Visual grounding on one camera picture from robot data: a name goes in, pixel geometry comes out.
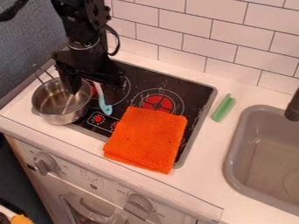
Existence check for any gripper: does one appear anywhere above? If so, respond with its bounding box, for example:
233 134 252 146
51 47 128 106

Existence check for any silver pot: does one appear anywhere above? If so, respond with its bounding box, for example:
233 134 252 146
30 67 94 127

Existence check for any toy stove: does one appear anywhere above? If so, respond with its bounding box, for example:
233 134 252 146
67 59 219 170

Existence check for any blue and white spoon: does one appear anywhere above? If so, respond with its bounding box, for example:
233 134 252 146
92 81 115 116

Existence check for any orange cloth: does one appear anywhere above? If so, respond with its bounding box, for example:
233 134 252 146
101 106 190 175

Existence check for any green toy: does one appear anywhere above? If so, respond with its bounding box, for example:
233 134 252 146
210 93 238 123

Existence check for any toy sink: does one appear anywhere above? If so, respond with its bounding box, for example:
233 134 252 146
221 104 299 217

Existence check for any tap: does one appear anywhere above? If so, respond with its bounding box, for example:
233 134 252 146
283 87 299 123

